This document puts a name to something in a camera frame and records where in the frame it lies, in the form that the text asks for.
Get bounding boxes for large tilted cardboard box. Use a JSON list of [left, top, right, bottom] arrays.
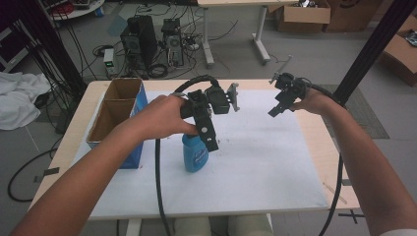
[[378, 15, 417, 88]]

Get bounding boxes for cardboard box with blue side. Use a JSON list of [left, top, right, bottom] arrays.
[[86, 77, 149, 170]]

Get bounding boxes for person's left hand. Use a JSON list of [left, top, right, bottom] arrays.
[[131, 94, 200, 142]]

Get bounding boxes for white desk frame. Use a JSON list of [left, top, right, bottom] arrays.
[[196, 0, 300, 69]]

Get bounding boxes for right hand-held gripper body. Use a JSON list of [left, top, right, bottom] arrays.
[[268, 55, 308, 106]]

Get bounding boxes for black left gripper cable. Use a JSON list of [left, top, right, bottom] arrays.
[[154, 74, 221, 236]]

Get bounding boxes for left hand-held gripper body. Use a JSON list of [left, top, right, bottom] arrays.
[[180, 82, 241, 122]]

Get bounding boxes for black floor cable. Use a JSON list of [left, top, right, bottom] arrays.
[[7, 147, 59, 203]]

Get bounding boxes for round white table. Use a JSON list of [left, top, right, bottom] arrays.
[[45, 0, 106, 22]]

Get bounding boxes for person's right hand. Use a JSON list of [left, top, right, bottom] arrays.
[[289, 88, 333, 116]]

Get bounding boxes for open cardboard box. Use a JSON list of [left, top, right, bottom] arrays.
[[274, 0, 331, 34]]

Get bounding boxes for wooden table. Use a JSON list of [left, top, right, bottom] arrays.
[[29, 78, 362, 221]]

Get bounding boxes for small white device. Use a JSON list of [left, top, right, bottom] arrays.
[[102, 48, 120, 79]]

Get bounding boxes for black stand with cables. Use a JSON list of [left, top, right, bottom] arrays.
[[18, 0, 89, 97]]

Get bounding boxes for closed cardboard box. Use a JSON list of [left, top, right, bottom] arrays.
[[324, 0, 385, 33]]

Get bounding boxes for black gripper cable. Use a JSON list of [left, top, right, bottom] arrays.
[[154, 74, 221, 236], [304, 80, 345, 236]]

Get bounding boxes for white cloth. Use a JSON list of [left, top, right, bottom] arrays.
[[0, 71, 52, 132]]

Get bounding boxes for small black computer tower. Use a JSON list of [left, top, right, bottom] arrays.
[[160, 18, 185, 69]]

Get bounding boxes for blue plastic bottle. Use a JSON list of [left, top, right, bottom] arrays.
[[181, 132, 210, 174]]

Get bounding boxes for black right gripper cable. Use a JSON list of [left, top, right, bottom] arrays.
[[304, 80, 345, 236]]

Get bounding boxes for dark floor mat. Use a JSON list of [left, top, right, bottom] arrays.
[[319, 84, 391, 141]]

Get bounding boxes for large black computer tower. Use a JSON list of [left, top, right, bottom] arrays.
[[119, 14, 158, 72]]

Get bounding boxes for black metal stand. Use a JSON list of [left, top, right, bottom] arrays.
[[331, 0, 417, 106]]

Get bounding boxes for person's legs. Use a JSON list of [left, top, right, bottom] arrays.
[[172, 214, 273, 236]]

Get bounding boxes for white table mat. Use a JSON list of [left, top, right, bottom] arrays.
[[70, 88, 330, 220]]

